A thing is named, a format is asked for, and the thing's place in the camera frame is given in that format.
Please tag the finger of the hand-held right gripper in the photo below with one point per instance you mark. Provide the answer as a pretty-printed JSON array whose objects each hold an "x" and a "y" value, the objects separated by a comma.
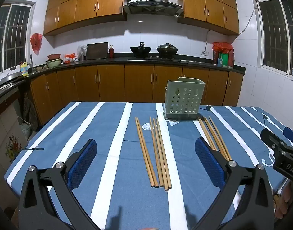
[
  {"x": 291, "y": 135},
  {"x": 268, "y": 136}
]

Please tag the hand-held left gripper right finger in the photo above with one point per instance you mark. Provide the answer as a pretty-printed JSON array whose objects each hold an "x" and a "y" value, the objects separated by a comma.
[{"x": 208, "y": 160}]

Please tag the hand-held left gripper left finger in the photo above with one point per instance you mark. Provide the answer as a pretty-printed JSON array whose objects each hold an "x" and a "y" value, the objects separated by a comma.
[{"x": 81, "y": 163}]

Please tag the wooden chopstick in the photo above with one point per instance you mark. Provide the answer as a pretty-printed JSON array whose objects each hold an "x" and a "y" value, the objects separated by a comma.
[
  {"x": 219, "y": 136},
  {"x": 147, "y": 153},
  {"x": 143, "y": 152},
  {"x": 163, "y": 152},
  {"x": 156, "y": 152},
  {"x": 216, "y": 137},
  {"x": 213, "y": 136},
  {"x": 160, "y": 154},
  {"x": 207, "y": 134}
]

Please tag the green perforated utensil holder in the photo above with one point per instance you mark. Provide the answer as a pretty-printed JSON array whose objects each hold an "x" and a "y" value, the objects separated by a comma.
[{"x": 182, "y": 100}]

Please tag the person's right hand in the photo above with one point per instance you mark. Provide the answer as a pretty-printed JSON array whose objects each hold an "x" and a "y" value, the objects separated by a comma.
[{"x": 281, "y": 196}]

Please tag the blue striped tablecloth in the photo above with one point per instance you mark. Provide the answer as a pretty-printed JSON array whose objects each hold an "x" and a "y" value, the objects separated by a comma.
[{"x": 108, "y": 148}]

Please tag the woven basket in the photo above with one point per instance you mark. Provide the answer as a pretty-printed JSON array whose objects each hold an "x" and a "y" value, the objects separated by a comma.
[{"x": 25, "y": 130}]

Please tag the round woven tray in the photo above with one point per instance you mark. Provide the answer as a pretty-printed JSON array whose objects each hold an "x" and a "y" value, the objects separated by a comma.
[{"x": 31, "y": 113}]

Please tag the green carton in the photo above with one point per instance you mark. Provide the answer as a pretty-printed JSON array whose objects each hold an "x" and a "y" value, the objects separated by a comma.
[{"x": 225, "y": 60}]

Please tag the wooden lower kitchen cabinets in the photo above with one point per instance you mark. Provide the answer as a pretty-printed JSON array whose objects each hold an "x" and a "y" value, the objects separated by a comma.
[{"x": 137, "y": 83}]

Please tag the barred window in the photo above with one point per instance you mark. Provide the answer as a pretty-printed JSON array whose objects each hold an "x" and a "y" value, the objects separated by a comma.
[
  {"x": 14, "y": 36},
  {"x": 273, "y": 36}
]

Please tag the red bag of condiment bottles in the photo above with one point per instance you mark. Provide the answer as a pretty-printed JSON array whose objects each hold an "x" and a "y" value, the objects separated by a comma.
[{"x": 222, "y": 46}]

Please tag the green basin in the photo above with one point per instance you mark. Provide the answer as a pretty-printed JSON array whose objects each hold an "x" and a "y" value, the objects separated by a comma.
[{"x": 54, "y": 63}]

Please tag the small red plastic bag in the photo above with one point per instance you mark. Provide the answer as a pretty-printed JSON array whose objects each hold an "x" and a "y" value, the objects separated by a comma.
[{"x": 70, "y": 58}]

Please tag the black kitchen countertop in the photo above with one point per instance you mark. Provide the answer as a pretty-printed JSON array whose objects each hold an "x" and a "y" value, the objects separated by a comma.
[{"x": 113, "y": 61}]

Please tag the brown basin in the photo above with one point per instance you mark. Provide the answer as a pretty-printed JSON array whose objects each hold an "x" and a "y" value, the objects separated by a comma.
[{"x": 54, "y": 57}]

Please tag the yellow detergent bottle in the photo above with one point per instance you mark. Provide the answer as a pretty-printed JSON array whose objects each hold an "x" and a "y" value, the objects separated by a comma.
[{"x": 24, "y": 69}]

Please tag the clear plastic container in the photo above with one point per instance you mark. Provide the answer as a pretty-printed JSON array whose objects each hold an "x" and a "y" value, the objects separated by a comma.
[{"x": 81, "y": 52}]

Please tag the metal pan lid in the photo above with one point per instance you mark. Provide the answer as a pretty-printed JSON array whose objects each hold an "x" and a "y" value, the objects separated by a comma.
[{"x": 10, "y": 78}]

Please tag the dark cutting board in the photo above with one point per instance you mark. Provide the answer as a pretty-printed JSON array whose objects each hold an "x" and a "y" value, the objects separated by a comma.
[{"x": 97, "y": 50}]

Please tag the red bottle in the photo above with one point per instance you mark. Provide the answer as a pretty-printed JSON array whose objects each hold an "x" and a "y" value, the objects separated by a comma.
[{"x": 111, "y": 52}]

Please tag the gas stove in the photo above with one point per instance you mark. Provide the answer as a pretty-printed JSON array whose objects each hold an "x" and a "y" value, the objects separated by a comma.
[{"x": 153, "y": 58}]

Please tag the black wok with lid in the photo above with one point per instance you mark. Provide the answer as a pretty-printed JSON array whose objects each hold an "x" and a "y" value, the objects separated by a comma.
[{"x": 167, "y": 49}]

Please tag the steel range hood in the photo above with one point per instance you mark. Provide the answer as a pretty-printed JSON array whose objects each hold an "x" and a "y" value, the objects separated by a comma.
[{"x": 152, "y": 3}]

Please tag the wall outlet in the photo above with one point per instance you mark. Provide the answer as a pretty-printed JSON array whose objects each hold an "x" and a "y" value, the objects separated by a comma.
[{"x": 204, "y": 52}]

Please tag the red plastic bag on wall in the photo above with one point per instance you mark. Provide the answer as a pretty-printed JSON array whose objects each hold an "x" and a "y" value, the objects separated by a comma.
[{"x": 36, "y": 43}]

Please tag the wooden upper wall cabinet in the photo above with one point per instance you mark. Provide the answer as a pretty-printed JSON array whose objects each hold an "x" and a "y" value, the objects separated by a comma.
[
  {"x": 86, "y": 7},
  {"x": 208, "y": 7}
]

